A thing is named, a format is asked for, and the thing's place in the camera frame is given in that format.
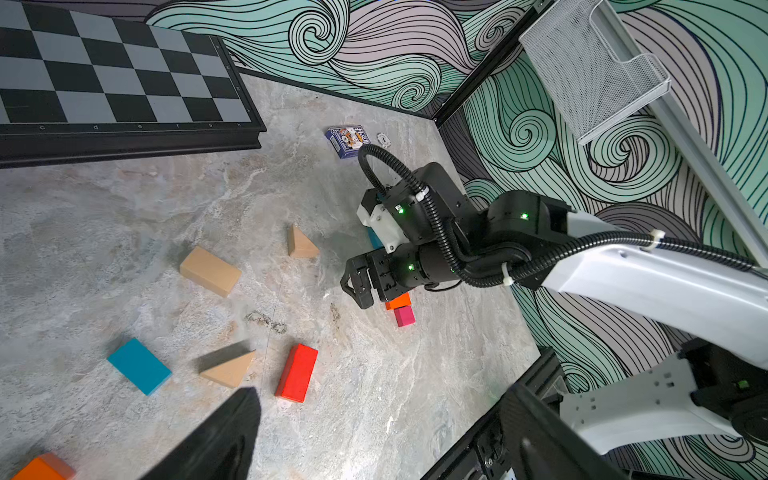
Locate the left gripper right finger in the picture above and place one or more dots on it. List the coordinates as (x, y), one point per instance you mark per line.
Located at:
(544, 447)

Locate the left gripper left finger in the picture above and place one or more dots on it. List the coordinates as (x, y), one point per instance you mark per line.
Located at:
(221, 447)

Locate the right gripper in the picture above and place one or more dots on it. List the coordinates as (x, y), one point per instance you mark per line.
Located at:
(393, 274)

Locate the teal triangle block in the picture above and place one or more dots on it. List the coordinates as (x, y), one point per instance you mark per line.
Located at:
(374, 239)

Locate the magenta rectangular block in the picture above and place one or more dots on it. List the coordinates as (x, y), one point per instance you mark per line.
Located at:
(404, 316)

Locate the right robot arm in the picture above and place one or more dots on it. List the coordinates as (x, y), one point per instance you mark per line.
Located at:
(714, 384)

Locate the small wooden triangle block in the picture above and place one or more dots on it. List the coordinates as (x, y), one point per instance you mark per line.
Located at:
(299, 245)

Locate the red rectangular block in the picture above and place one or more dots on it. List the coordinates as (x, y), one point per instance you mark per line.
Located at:
(297, 373)

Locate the teal small block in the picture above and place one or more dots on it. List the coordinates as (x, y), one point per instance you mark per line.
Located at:
(140, 366)

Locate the playing card box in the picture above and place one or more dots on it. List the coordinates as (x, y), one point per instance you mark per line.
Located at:
(347, 140)

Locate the wooden rectangular block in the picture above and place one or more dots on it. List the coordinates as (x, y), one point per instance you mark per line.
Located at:
(210, 272)

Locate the orange cube block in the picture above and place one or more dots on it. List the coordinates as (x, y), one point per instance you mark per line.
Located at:
(47, 466)

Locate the clear acrylic holder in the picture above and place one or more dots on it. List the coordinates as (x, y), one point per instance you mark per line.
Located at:
(591, 68)

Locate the black grey chessboard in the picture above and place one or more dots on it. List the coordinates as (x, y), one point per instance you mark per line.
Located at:
(77, 87)

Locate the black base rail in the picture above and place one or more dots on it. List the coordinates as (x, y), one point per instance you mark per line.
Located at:
(481, 453)

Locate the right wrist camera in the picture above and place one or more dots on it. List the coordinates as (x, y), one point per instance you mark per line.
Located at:
(397, 218)

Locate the small metal ring tab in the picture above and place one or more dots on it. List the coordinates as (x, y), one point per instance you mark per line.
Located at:
(383, 140)

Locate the aluminium wall rail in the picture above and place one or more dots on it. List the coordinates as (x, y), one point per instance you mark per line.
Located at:
(697, 153)

